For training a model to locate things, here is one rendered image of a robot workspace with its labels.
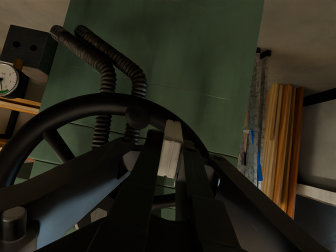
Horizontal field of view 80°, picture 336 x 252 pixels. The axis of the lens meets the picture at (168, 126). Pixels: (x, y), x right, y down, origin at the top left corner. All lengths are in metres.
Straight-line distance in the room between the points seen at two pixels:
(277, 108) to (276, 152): 0.37
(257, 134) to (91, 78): 1.04
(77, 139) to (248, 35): 0.44
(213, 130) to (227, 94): 0.09
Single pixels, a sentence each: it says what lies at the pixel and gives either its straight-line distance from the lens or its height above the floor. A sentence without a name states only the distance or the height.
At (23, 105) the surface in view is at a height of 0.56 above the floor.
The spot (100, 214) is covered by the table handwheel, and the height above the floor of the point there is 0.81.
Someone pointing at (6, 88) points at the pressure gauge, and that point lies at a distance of 0.48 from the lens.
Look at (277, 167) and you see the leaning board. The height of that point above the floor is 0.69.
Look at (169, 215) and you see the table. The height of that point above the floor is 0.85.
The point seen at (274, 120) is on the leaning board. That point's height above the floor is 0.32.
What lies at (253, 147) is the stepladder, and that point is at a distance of 1.30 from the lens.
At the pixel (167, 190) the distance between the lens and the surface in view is 0.44.
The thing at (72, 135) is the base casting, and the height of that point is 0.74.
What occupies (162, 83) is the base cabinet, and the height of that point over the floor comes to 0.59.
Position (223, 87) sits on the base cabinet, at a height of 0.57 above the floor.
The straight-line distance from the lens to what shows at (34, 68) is 0.50.
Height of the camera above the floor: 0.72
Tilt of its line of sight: 7 degrees down
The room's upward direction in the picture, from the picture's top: 168 degrees counter-clockwise
